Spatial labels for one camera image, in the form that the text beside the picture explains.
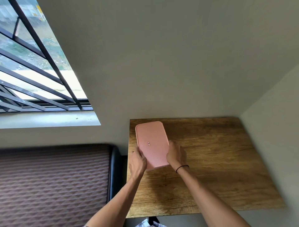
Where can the person's right forearm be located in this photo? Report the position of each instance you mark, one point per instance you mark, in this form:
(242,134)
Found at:
(210,198)

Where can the person's left hand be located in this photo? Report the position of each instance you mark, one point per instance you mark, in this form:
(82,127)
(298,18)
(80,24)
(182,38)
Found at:
(137,163)

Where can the person's left thumb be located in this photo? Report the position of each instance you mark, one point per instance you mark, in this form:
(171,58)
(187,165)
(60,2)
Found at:
(141,153)

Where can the person's right hand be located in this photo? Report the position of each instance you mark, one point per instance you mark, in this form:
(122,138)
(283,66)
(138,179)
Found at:
(176,155)

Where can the wooden table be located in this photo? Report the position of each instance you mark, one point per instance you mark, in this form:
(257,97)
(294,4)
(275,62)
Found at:
(205,163)

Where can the black metal window grille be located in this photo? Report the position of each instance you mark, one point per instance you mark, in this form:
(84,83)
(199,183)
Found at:
(35,77)

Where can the person's right thumb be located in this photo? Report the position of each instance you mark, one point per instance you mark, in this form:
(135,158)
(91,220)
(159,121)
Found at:
(168,157)

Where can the pink plastic lunch box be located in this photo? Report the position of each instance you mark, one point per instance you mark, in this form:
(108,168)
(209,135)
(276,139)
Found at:
(153,143)

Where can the plaid clothing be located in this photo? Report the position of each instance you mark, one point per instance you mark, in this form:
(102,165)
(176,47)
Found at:
(149,223)

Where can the brown quilted mattress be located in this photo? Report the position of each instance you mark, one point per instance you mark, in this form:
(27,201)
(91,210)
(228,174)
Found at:
(53,187)

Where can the black bed frame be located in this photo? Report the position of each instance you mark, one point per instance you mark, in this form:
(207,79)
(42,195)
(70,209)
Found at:
(115,173)

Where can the person's left forearm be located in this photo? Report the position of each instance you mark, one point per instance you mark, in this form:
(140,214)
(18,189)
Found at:
(114,202)

